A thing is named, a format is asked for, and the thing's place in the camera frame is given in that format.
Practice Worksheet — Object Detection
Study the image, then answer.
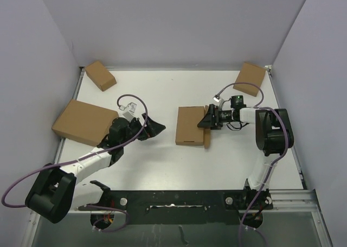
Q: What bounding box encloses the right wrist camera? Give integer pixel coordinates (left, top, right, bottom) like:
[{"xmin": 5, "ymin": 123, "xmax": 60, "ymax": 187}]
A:
[{"xmin": 213, "ymin": 94, "xmax": 225, "ymax": 108}]

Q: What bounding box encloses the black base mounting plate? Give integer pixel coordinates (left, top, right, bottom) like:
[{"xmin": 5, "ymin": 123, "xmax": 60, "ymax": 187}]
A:
[{"xmin": 79, "ymin": 189, "xmax": 273, "ymax": 225}]

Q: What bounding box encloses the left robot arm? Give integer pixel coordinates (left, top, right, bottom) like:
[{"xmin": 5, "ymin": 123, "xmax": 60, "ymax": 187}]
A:
[{"xmin": 25, "ymin": 114, "xmax": 166, "ymax": 224}]

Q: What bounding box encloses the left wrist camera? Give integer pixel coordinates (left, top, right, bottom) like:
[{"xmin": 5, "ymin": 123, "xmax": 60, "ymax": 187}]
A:
[{"xmin": 119, "ymin": 102, "xmax": 137, "ymax": 122}]

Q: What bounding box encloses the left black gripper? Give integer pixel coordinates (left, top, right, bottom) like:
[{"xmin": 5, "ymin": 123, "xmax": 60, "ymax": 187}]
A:
[{"xmin": 120, "ymin": 112, "xmax": 165, "ymax": 147}]

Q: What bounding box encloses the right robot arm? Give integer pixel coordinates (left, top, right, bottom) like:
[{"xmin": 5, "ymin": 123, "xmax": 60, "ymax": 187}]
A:
[{"xmin": 197, "ymin": 95, "xmax": 294, "ymax": 208}]

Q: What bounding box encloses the large folded cardboard box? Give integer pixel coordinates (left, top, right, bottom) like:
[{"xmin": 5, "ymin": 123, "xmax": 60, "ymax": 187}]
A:
[{"xmin": 52, "ymin": 99, "xmax": 119, "ymax": 147}]

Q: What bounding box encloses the small folded cardboard box left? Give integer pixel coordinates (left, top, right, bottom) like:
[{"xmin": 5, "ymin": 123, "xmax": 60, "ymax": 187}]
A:
[{"xmin": 84, "ymin": 61, "xmax": 117, "ymax": 92}]

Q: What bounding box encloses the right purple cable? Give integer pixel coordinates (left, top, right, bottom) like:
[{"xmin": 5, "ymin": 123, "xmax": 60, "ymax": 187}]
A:
[{"xmin": 218, "ymin": 81, "xmax": 290, "ymax": 247}]

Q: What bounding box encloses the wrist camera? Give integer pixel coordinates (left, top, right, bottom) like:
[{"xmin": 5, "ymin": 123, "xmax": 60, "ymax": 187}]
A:
[
  {"xmin": 119, "ymin": 102, "xmax": 137, "ymax": 122},
  {"xmin": 213, "ymin": 94, "xmax": 225, "ymax": 108}
]

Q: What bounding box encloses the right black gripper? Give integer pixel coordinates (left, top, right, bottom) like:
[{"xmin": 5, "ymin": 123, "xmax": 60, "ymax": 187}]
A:
[{"xmin": 197, "ymin": 104, "xmax": 235, "ymax": 130}]

